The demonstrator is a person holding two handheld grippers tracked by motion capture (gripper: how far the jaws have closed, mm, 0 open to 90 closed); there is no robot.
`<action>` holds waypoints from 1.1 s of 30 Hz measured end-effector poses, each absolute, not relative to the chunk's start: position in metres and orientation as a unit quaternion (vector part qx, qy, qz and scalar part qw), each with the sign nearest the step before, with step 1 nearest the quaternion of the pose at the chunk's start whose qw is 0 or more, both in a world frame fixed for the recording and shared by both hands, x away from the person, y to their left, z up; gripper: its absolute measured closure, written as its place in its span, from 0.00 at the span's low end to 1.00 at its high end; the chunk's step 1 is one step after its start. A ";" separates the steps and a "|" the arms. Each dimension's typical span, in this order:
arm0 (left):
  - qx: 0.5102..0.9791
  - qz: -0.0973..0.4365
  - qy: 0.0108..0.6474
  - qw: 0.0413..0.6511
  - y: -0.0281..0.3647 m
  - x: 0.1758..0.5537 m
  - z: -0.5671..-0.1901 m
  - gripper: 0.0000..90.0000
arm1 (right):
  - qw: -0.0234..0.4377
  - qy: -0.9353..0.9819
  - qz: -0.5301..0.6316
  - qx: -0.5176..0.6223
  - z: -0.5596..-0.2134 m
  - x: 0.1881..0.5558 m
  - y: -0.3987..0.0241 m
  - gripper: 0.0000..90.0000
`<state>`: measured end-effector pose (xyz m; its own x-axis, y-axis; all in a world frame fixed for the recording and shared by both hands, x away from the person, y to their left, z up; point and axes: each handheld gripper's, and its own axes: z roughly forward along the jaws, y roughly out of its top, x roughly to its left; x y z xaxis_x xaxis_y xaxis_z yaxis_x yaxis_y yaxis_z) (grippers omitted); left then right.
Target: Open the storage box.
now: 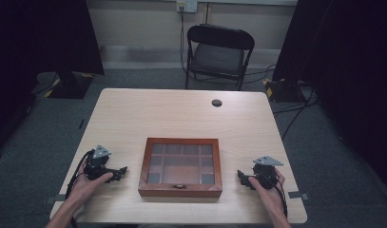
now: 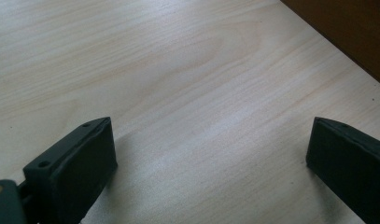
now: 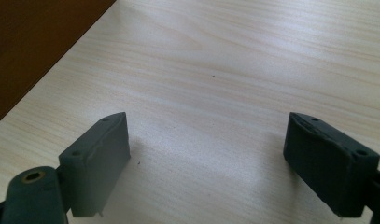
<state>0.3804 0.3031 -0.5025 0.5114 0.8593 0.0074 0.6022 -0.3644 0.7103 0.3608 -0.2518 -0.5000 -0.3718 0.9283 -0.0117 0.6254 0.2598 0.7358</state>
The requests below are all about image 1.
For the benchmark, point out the black folding chair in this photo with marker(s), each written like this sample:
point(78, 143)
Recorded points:
point(218, 57)

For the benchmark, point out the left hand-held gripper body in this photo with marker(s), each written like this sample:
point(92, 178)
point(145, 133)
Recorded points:
point(96, 164)

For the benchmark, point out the grey tape strip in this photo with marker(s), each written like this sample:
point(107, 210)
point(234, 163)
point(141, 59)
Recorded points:
point(298, 195)
point(56, 198)

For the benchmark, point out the person's right hand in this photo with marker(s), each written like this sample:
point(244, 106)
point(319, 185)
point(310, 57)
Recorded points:
point(272, 199)

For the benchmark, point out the black yellow striped stand base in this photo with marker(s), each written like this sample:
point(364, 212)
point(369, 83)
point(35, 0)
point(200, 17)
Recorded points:
point(284, 90)

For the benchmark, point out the person's left hand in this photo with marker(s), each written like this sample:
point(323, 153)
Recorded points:
point(83, 190)

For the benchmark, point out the dark curtain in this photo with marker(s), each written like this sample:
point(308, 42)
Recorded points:
point(349, 79)

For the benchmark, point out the white wall outlet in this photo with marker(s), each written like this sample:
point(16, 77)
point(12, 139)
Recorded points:
point(187, 5)

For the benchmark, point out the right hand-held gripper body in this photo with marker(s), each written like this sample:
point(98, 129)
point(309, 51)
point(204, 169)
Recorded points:
point(265, 174)

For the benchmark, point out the wooden box with glass lid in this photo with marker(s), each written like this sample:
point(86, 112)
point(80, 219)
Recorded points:
point(181, 171)

